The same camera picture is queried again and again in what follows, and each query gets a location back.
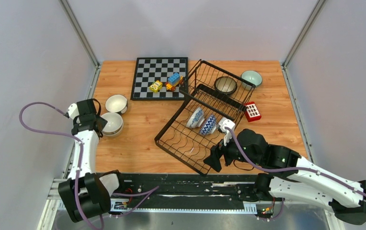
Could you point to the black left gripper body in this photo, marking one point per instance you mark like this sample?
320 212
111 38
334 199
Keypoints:
102 122

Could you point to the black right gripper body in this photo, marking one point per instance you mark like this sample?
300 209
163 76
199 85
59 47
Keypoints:
233 151

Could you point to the beige floral bowl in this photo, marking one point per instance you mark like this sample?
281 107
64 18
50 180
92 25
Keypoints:
114 122
112 133

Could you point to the teal white dotted bowl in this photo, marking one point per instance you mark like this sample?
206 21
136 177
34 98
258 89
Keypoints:
117 104

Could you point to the blue white geometric bowl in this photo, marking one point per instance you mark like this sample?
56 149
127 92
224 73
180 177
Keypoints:
209 126

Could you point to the black wire dish rack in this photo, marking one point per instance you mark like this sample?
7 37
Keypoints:
211 95

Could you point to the black patterned rim bowl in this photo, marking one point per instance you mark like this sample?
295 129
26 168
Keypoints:
225 84

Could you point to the white grid pattern bowl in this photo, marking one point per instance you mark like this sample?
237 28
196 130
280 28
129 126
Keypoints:
252 79

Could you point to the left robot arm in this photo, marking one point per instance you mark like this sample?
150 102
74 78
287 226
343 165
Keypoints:
86 194

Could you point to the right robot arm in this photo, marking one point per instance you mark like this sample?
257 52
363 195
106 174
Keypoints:
288 175

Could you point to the red toy window brick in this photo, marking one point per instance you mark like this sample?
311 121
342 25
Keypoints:
251 112

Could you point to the white blue rose bowl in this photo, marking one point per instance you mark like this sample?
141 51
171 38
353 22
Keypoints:
196 118

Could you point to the yellow owl toy block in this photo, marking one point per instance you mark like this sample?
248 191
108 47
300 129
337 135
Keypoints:
156 86

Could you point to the black and white chessboard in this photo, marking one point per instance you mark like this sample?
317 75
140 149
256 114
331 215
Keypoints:
152 69

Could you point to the blue yellow toy brick car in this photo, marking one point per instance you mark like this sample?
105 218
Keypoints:
173 81

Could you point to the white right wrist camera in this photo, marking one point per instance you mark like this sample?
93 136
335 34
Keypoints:
226 126

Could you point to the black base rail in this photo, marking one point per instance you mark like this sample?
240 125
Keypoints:
214 193

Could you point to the aluminium frame post left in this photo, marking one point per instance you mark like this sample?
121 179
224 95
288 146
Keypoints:
79 32

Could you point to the aluminium frame post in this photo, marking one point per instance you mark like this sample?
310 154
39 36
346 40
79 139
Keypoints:
79 32
303 32

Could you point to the aluminium frame post right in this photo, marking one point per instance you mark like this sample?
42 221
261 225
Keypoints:
303 32

